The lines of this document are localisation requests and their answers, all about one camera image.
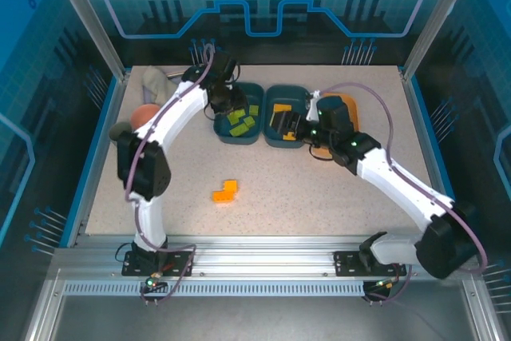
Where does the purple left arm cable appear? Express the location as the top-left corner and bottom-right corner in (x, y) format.
(124, 43), (219, 307)

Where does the slotted grey cable duct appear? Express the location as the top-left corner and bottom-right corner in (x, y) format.
(62, 281), (366, 299)

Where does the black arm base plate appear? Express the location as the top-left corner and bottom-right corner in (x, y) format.
(333, 251), (407, 278)
(121, 251), (196, 278)

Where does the long yellow lego brick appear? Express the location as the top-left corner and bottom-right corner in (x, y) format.
(212, 190), (237, 204)
(271, 103), (293, 127)

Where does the beige cloth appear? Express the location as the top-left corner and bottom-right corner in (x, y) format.
(142, 65), (179, 105)

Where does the aluminium frame post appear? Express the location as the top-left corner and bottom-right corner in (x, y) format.
(43, 0), (131, 81)
(402, 0), (485, 81)

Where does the aluminium mounting rail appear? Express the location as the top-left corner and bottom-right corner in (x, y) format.
(51, 235), (480, 280)

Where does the small connector board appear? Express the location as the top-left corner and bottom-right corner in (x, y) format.
(143, 275), (167, 292)
(373, 276), (401, 292)

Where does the yellow plastic container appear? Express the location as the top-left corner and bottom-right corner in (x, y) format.
(311, 92), (359, 159)

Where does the teal plastic container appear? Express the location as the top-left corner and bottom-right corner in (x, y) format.
(212, 81), (265, 147)
(263, 84), (316, 150)

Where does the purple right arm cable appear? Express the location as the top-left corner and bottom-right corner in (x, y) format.
(325, 83), (489, 306)

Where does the grey cup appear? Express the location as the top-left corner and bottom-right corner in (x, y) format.
(109, 123), (135, 143)

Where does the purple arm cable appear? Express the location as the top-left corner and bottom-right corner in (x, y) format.
(124, 43), (219, 307)
(325, 83), (489, 306)

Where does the pink bowl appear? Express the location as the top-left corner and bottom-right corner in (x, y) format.
(130, 104), (161, 129)

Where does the thin black right camera cable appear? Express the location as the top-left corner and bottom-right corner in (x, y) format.
(307, 147), (335, 161)

